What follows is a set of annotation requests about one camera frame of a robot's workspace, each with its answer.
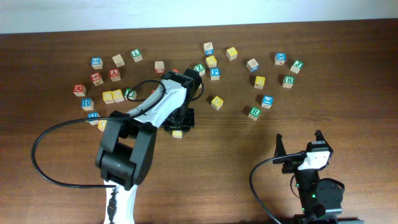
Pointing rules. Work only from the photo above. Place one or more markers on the yellow block lower left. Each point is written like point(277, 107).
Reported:
point(102, 125)

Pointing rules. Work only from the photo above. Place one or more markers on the red 6 block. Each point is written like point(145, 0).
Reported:
point(96, 78)

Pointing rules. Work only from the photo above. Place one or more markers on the green Z block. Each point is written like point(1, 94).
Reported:
point(200, 69)

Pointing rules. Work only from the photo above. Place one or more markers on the yellow top block far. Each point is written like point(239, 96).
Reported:
point(231, 53)

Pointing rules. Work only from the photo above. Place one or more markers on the red side block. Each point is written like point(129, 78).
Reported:
point(159, 66)

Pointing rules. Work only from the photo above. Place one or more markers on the blue L block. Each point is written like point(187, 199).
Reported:
point(267, 101)

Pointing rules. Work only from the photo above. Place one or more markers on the yellow block with pencil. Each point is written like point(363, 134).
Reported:
point(259, 82)

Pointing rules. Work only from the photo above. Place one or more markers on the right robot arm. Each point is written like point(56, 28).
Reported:
point(320, 198)

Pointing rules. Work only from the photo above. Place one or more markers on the blue P block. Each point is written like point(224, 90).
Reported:
point(215, 73)

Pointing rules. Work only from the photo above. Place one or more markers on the green V block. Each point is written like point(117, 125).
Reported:
point(130, 94)

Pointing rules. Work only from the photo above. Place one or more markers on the yellow block right pair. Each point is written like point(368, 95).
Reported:
point(118, 96)

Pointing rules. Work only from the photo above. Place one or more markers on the red A block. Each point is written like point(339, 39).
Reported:
point(114, 75)

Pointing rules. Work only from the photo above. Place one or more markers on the yellow block with umbrella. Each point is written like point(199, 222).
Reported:
point(217, 102)

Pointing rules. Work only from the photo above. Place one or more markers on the green J block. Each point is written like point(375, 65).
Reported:
point(296, 66)

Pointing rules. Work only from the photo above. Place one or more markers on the blue X block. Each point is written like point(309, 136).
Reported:
point(280, 58)

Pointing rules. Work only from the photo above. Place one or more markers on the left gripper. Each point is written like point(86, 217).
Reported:
point(179, 121)

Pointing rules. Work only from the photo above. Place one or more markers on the blue D block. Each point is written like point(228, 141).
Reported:
point(252, 65)

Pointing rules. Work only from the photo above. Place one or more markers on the blue side block far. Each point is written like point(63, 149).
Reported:
point(208, 48)

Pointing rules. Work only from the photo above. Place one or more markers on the yellow block left pair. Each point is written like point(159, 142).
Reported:
point(107, 97)

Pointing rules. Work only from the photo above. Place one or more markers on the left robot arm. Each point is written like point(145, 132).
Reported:
point(126, 149)

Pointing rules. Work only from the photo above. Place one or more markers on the red M block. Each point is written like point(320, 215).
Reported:
point(79, 90)

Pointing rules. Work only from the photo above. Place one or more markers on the blue H block upper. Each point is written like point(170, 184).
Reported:
point(87, 104)

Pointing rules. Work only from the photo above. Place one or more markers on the yellow C block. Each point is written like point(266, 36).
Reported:
point(177, 134)

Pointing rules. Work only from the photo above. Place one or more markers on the yellow block pair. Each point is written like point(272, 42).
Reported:
point(107, 97)
point(118, 96)

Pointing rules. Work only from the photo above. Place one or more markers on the plain wooden block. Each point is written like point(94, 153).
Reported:
point(118, 60)

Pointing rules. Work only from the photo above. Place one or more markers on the yellow block behind P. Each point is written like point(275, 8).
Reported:
point(211, 62)

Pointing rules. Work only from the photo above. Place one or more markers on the green L block far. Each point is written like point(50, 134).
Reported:
point(136, 55)

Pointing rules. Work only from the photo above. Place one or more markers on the blue S block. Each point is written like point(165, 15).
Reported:
point(96, 63)

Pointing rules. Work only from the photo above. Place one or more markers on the green r block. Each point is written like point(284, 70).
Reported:
point(288, 82)
point(254, 113)

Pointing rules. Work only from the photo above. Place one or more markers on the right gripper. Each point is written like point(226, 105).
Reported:
point(289, 166)

